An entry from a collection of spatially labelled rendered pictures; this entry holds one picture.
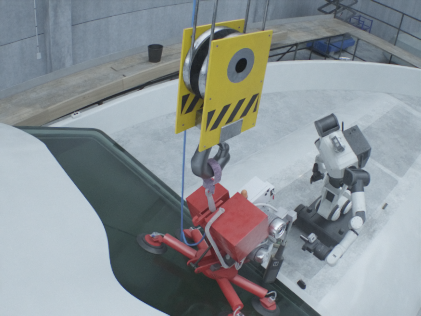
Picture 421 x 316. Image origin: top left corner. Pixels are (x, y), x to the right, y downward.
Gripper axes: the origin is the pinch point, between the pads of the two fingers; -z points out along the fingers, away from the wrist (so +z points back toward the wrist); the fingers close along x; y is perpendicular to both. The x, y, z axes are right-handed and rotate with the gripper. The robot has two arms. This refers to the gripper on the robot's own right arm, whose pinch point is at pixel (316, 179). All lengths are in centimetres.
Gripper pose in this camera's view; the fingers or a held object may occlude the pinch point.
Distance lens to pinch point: 317.7
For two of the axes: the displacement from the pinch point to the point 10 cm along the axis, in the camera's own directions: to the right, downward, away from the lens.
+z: -0.7, -5.4, -8.4
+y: 3.2, 7.9, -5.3
